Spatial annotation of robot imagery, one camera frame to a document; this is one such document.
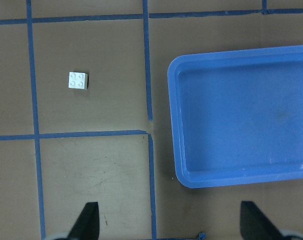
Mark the white block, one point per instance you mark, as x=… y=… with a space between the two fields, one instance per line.
x=78 y=80

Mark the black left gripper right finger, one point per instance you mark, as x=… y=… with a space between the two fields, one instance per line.
x=254 y=225

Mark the blue plastic tray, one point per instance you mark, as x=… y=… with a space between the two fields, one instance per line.
x=237 y=116

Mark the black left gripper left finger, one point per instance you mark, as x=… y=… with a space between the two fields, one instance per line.
x=87 y=225

